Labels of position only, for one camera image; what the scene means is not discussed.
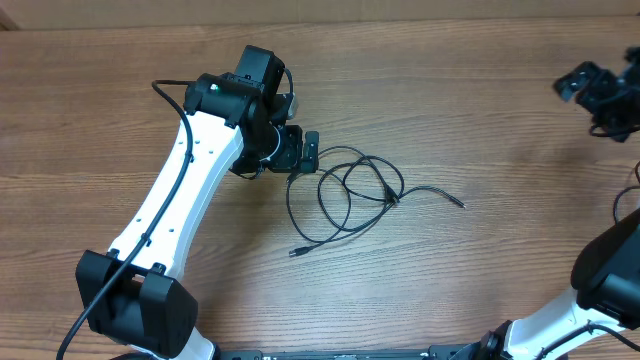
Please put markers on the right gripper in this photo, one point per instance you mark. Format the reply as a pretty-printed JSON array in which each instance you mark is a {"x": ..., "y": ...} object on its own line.
[{"x": 585, "y": 82}]

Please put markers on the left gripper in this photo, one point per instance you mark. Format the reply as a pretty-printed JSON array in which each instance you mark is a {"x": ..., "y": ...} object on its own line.
[{"x": 310, "y": 151}]

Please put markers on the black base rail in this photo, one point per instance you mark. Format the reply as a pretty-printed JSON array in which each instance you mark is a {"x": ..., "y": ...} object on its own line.
[{"x": 433, "y": 352}]

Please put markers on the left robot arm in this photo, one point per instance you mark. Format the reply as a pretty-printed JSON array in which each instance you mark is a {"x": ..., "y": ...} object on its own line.
[{"x": 238, "y": 122}]

